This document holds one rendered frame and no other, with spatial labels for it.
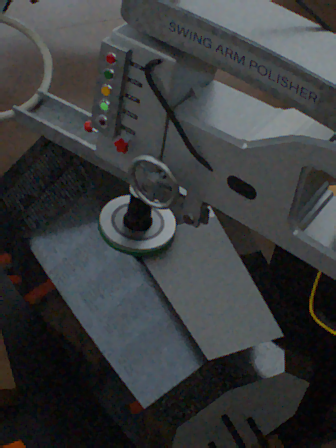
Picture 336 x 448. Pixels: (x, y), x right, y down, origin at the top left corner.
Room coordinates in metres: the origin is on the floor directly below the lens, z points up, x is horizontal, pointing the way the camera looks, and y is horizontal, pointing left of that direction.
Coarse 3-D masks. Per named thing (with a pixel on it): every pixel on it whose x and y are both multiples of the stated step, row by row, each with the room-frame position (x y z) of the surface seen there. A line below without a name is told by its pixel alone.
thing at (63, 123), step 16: (48, 96) 2.15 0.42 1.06; (16, 112) 2.07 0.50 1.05; (32, 112) 2.11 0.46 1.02; (48, 112) 2.12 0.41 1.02; (64, 112) 2.12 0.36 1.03; (80, 112) 2.09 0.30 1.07; (32, 128) 2.03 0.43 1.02; (48, 128) 2.00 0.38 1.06; (64, 128) 2.05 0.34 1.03; (80, 128) 2.06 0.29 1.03; (64, 144) 1.97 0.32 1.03; (80, 144) 1.95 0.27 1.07; (96, 160) 1.92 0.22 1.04; (160, 192) 1.82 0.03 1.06; (176, 208) 1.79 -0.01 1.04; (192, 224) 1.73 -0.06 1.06
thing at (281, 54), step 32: (128, 0) 1.86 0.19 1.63; (160, 0) 1.81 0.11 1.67; (192, 0) 1.83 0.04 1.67; (224, 0) 1.86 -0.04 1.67; (256, 0) 1.90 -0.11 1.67; (160, 32) 1.80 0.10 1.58; (192, 32) 1.75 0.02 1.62; (224, 32) 1.72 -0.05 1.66; (256, 32) 1.73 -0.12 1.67; (288, 32) 1.77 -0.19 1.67; (320, 32) 1.81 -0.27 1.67; (224, 64) 1.71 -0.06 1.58; (256, 64) 1.67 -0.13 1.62; (288, 64) 1.64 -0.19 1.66; (320, 64) 1.66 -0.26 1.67; (288, 96) 1.63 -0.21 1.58; (320, 96) 1.60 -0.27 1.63
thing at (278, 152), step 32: (160, 96) 1.76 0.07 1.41; (224, 96) 1.87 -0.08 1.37; (192, 128) 1.75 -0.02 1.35; (224, 128) 1.73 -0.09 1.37; (256, 128) 1.74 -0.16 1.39; (288, 128) 1.69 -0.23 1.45; (320, 128) 1.66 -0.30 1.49; (192, 160) 1.74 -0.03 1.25; (224, 160) 1.70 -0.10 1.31; (256, 160) 1.66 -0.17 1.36; (288, 160) 1.62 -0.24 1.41; (320, 160) 1.59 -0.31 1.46; (192, 192) 1.73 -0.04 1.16; (224, 192) 1.69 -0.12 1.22; (256, 192) 1.65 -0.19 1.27; (288, 192) 1.61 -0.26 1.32; (320, 192) 1.72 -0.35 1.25; (256, 224) 1.64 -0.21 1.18; (288, 224) 1.60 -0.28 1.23; (320, 224) 1.64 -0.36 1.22; (320, 256) 1.55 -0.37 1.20
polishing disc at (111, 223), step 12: (108, 204) 1.96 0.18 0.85; (120, 204) 1.97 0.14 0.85; (108, 216) 1.91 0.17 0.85; (120, 216) 1.92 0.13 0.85; (156, 216) 1.95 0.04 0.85; (168, 216) 1.95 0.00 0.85; (108, 228) 1.86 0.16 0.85; (120, 228) 1.87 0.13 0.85; (156, 228) 1.90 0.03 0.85; (168, 228) 1.91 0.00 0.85; (120, 240) 1.83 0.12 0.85; (132, 240) 1.84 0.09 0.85; (144, 240) 1.84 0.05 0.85; (156, 240) 1.85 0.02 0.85; (168, 240) 1.86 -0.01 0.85
